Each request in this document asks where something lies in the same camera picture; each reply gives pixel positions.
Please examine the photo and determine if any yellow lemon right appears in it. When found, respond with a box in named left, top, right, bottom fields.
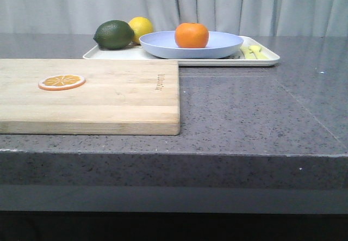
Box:
left=128, top=16, right=153, bottom=44

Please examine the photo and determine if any orange slice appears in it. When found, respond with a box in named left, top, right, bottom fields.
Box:
left=38, top=75, right=86, bottom=91

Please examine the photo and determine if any yellow plastic knife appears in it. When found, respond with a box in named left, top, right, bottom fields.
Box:
left=240, top=46, right=253, bottom=59

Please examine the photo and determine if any white tray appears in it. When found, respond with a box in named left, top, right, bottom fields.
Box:
left=83, top=36, right=280, bottom=67

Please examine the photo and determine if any green lime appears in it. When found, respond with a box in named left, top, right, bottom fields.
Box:
left=93, top=20, right=134, bottom=50

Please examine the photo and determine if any yellow plastic spoon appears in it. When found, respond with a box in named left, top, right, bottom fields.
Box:
left=248, top=45, right=269, bottom=60

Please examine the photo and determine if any whole orange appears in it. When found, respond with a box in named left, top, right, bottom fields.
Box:
left=175, top=23, right=209, bottom=48

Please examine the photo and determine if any light blue plate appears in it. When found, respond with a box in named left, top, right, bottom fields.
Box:
left=139, top=31, right=244, bottom=59

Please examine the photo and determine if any wooden cutting board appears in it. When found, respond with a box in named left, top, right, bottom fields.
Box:
left=1, top=59, right=180, bottom=135

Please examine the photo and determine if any grey curtain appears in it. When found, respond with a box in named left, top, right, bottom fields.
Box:
left=1, top=0, right=347, bottom=37

